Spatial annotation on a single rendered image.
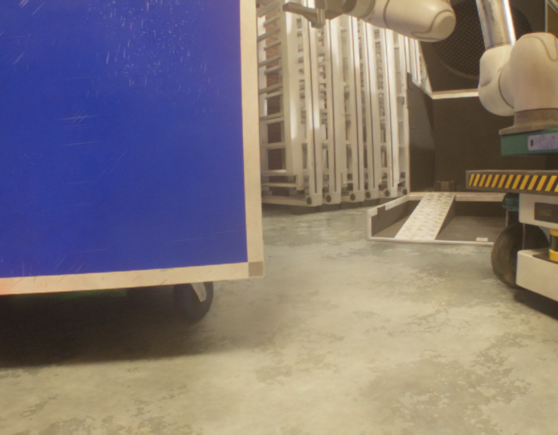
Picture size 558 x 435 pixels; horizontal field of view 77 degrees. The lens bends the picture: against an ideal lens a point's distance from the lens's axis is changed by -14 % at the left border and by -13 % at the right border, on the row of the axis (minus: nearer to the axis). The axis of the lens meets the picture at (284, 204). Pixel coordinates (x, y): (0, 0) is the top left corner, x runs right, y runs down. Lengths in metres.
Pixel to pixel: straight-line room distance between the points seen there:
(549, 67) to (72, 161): 1.08
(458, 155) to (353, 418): 3.12
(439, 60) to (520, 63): 2.30
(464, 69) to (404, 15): 2.54
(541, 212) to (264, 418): 0.70
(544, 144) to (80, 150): 0.99
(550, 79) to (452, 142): 2.47
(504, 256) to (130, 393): 0.92
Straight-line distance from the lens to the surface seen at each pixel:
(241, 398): 0.63
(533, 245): 1.16
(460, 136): 3.56
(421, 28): 1.00
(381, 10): 1.09
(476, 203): 2.56
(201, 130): 0.62
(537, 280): 0.98
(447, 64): 3.54
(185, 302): 0.89
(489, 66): 1.35
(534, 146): 1.12
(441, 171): 3.58
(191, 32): 0.66
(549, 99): 1.15
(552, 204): 0.93
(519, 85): 1.18
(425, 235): 1.89
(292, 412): 0.59
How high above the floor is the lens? 0.33
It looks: 5 degrees down
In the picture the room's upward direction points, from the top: 2 degrees counter-clockwise
